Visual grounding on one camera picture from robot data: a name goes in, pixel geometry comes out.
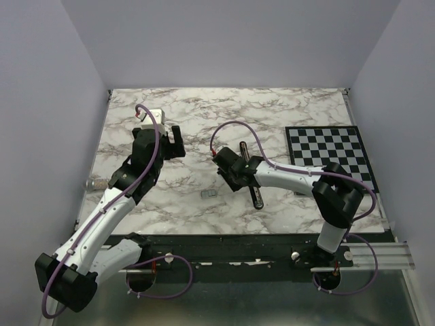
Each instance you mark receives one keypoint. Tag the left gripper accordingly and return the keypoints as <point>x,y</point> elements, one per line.
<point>174,149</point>

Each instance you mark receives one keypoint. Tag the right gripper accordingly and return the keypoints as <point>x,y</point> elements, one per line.
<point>232,185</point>

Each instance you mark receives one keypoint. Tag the staple tray with staples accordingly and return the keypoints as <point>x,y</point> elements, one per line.
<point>208,193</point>

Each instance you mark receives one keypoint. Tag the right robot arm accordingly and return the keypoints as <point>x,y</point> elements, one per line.
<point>336,194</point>

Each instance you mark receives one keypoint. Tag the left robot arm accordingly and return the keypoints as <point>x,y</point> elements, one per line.
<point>72,275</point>

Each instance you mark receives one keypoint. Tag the black and white chessboard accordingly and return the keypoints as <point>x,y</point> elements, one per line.
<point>320,145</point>

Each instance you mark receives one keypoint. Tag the glitter tube with black cap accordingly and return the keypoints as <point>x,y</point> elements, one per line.
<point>93,185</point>

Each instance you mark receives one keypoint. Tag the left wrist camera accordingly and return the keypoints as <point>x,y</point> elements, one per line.
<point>147,121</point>

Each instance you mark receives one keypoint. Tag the aluminium frame rail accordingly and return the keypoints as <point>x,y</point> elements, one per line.
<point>377,289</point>

